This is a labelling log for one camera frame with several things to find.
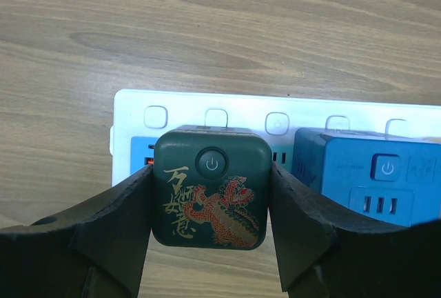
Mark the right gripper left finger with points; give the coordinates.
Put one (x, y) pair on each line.
(96, 248)

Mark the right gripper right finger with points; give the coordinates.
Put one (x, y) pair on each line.
(324, 249)

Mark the blue cube plug adapter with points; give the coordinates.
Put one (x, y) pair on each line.
(389, 178)

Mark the dark green cube adapter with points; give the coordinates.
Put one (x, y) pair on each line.
(211, 188)

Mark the white multicolour power strip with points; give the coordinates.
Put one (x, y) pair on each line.
(150, 114)

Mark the orange cube plug adapter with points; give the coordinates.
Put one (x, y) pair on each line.
(433, 139)

